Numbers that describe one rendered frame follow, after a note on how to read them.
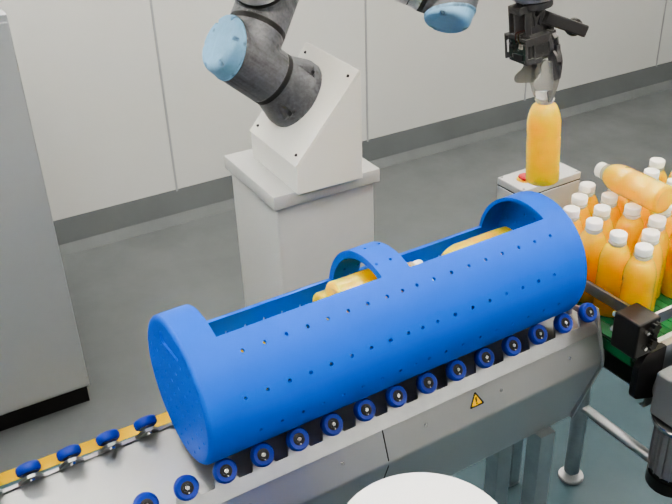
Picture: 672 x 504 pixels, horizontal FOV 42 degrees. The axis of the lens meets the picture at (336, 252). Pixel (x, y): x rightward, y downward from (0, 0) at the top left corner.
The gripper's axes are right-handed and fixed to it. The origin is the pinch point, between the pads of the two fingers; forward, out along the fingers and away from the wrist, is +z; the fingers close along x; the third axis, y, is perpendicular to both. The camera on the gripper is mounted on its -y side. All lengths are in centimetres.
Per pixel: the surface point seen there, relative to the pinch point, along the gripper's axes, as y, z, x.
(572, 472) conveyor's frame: -24, 143, -21
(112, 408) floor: 99, 130, -130
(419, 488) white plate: 64, 36, 48
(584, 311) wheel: 1.4, 48.0, 13.9
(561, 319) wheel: 8.1, 47.0, 14.1
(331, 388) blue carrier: 67, 29, 24
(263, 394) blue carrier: 80, 24, 24
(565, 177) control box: -23.2, 36.9, -22.3
